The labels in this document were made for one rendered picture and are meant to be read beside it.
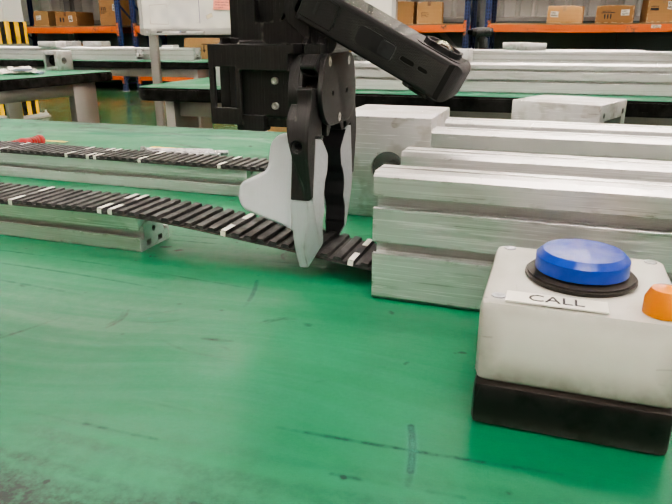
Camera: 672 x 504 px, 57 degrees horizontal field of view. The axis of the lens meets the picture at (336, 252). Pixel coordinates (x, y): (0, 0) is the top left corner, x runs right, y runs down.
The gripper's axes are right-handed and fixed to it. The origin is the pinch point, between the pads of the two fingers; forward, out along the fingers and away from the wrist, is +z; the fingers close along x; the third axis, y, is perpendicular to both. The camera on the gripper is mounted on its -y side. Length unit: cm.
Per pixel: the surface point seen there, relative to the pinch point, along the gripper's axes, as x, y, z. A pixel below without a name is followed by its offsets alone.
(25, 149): -17.4, 44.9, -1.3
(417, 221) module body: 5.0, -7.6, -3.5
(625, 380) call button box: 17.0, -18.7, -1.3
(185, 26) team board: -282, 185, -19
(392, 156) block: -14.2, -1.3, -3.8
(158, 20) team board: -282, 202, -23
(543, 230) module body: 5.0, -15.0, -3.7
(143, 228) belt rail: 1.3, 15.2, 0.3
